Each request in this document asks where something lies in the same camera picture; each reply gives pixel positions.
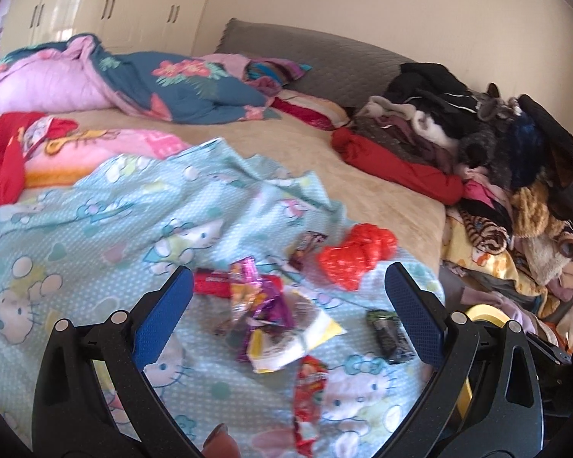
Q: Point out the grey padded headboard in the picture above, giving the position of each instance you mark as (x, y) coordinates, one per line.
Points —
(339, 67)

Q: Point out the bed with beige sheet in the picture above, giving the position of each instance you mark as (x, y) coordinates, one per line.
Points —
(315, 167)

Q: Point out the blue floral quilt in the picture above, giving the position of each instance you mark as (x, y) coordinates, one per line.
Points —
(196, 90)

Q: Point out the person's left hand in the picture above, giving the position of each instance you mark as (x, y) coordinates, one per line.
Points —
(222, 443)

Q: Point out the striped colourful pillow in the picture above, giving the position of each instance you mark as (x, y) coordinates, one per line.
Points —
(286, 69)

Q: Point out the cream wardrobe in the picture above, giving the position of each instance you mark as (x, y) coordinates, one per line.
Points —
(124, 9)

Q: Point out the red printed cloth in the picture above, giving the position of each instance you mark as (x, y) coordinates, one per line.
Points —
(0, 167)

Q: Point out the pink cartoon blanket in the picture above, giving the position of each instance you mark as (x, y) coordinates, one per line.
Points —
(124, 140)

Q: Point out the red snack can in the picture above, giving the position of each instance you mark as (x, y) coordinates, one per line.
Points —
(212, 282)

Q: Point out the black wrapper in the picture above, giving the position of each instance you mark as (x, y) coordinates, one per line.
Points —
(391, 338)

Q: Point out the red snack wrapper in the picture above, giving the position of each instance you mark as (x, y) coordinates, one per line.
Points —
(308, 391)

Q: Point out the yellow tape roll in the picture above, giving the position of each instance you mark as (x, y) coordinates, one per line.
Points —
(487, 312)

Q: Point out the red plastic bag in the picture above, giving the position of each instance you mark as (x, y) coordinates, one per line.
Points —
(358, 257)

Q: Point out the red and cream pillow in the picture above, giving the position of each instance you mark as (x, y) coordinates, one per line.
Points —
(315, 109)

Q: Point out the yellow cartoon blanket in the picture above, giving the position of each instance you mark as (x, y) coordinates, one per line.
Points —
(487, 262)

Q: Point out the red garment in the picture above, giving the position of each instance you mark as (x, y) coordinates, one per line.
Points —
(396, 167)

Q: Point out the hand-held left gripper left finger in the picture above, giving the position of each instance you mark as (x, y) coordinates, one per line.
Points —
(164, 319)

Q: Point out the pile of clothes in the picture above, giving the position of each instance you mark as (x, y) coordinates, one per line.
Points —
(506, 162)

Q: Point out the dark red wrapper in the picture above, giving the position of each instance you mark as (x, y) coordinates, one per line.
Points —
(305, 248)

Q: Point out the purple foil wrapper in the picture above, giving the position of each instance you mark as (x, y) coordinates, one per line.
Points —
(262, 305)

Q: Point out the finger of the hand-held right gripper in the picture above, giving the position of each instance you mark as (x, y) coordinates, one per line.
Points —
(549, 350)

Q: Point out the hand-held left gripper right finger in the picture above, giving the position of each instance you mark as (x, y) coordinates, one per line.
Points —
(413, 315)

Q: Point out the light blue cartoon blanket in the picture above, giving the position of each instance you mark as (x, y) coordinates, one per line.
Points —
(124, 229)

